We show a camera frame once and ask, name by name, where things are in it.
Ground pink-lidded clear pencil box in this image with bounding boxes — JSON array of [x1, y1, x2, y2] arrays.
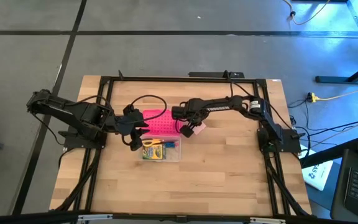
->
[[140, 108, 183, 163]]

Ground black overhead beam with brackets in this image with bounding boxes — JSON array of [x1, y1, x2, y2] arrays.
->
[[0, 210, 358, 224]]

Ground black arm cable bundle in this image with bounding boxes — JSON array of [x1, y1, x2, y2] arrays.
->
[[265, 152, 311, 217], [50, 148, 101, 212]]

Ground black left wrist camera cable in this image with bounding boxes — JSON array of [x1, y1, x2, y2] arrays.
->
[[121, 94, 168, 147]]

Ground green yellow crayon box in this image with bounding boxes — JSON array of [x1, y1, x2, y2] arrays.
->
[[142, 144, 167, 161]]

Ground black desk leg frame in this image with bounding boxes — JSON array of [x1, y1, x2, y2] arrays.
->
[[314, 0, 358, 85]]

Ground pink sticky note pad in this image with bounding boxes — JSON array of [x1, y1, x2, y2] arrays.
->
[[192, 121, 207, 136]]

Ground cream cable with black plug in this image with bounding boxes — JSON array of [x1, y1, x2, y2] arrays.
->
[[283, 0, 332, 26]]

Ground black diagonal desk bar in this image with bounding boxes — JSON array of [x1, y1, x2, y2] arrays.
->
[[299, 138, 358, 169]]

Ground yellow-handled scissors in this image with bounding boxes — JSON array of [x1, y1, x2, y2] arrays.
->
[[141, 138, 167, 148]]

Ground black aluminium table frame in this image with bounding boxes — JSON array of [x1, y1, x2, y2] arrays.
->
[[50, 74, 312, 217]]

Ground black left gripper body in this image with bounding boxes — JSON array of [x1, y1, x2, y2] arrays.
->
[[114, 104, 145, 137]]

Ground white paper with blue print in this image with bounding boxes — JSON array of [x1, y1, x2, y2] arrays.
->
[[301, 146, 334, 192]]

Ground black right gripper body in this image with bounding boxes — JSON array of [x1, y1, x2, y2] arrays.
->
[[171, 98, 209, 125]]

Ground black bar at table edge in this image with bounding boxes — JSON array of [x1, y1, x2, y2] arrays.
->
[[188, 70, 246, 79]]

